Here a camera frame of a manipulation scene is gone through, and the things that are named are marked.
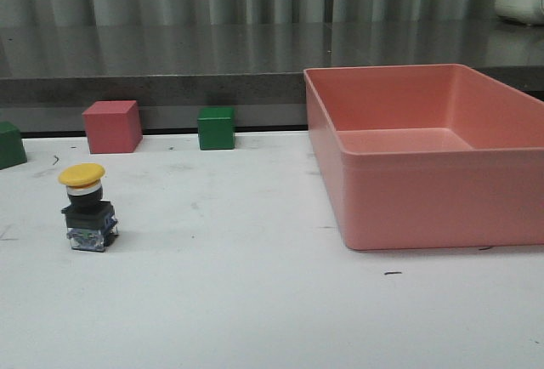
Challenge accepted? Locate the yellow mushroom push button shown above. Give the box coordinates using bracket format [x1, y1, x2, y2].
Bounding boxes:
[58, 163, 118, 253]

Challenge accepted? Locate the green cube block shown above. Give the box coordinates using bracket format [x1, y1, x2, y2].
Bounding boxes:
[197, 107, 235, 150]

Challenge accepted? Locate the pink plastic bin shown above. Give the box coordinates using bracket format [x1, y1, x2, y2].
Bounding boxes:
[304, 64, 543, 250]

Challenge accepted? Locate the pink cube block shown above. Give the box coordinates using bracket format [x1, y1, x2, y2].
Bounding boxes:
[82, 100, 143, 154]

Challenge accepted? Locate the grey stone counter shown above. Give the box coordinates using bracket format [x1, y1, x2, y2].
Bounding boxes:
[1, 20, 543, 135]

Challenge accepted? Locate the green block at left edge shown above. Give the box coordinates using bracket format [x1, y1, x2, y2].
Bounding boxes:
[0, 122, 27, 169]

